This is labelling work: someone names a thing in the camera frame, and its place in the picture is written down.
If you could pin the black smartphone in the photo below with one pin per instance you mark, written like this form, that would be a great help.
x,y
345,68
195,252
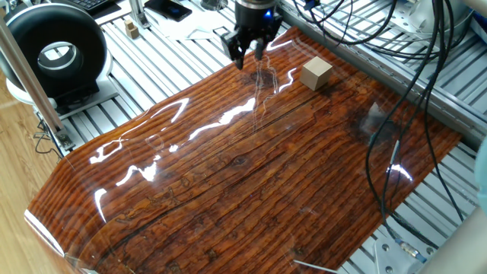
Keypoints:
x,y
169,9

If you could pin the short aluminium upright profile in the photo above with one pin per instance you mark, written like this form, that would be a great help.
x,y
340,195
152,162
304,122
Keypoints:
x,y
137,13

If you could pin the perforated metal plate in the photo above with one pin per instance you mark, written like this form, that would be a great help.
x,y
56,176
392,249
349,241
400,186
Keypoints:
x,y
397,11

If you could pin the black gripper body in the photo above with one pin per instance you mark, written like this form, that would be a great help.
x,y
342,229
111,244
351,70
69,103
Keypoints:
x,y
255,19

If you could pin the tiny wooden block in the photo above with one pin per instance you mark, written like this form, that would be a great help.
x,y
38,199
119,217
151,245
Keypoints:
x,y
133,33
129,24

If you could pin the black keyboard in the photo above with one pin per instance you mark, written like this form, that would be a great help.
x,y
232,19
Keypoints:
x,y
89,4

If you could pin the dark round object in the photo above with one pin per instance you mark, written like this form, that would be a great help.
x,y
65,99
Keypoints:
x,y
213,4

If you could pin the white crumpled sheet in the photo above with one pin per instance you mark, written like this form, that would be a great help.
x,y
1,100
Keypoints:
x,y
190,30

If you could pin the light wooden cube block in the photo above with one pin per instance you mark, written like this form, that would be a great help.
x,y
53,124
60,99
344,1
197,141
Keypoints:
x,y
315,72

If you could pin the grey round machine base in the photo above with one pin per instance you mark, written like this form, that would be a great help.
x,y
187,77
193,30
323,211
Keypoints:
x,y
426,19

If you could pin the slanted aluminium profile post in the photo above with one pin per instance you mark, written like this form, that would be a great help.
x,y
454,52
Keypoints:
x,y
31,83

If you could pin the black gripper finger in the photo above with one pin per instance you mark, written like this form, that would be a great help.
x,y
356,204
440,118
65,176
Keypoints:
x,y
235,47
260,49

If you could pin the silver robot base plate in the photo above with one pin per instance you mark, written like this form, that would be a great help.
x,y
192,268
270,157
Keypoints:
x,y
384,259

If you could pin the white zip tie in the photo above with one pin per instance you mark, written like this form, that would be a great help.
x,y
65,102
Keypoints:
x,y
316,266

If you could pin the glossy wood grain mat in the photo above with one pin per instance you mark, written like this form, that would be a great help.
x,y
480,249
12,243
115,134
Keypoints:
x,y
236,171

